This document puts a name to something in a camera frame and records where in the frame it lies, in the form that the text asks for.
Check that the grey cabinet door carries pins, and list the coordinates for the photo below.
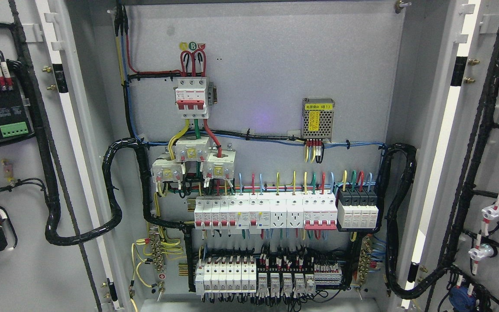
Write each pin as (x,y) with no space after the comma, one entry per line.
(438,118)
(37,276)

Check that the white socket breaker row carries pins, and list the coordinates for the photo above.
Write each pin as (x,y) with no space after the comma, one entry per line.
(255,212)

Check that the black surge protector block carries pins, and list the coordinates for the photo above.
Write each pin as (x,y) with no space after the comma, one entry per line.
(357,211)

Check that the red white main breaker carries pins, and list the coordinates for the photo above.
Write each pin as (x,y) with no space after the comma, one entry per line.
(194,96)

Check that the white current transformers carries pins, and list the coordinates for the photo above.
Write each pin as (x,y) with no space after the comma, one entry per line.
(193,152)

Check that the metal mesh power supply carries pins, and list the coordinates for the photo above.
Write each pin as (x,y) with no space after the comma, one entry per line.
(317,118)

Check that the relay terminal row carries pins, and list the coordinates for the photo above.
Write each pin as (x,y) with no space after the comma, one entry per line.
(267,276)

